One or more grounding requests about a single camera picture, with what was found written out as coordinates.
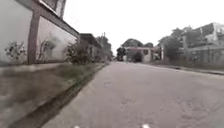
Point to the green tree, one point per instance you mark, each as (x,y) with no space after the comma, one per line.
(171,45)

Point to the grey multi-storey building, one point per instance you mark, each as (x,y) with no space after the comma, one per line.
(206,40)

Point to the grass verge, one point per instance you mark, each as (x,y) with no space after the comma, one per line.
(36,83)

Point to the dark roadside gutter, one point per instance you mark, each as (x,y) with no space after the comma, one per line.
(50,108)

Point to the small thin bush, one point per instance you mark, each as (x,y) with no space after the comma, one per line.
(45,50)
(15,51)

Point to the white building with red pillars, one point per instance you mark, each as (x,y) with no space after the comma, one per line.
(15,26)

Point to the concrete kerb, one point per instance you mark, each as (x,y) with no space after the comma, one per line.
(196,69)

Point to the grey concrete road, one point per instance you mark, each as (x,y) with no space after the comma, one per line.
(140,95)

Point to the row of trees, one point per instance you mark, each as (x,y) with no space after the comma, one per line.
(106,48)

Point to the building with dark roof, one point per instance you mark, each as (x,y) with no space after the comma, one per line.
(90,41)

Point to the green bush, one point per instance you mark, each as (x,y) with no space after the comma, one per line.
(78,53)

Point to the dark trees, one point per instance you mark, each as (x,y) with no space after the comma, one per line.
(131,42)

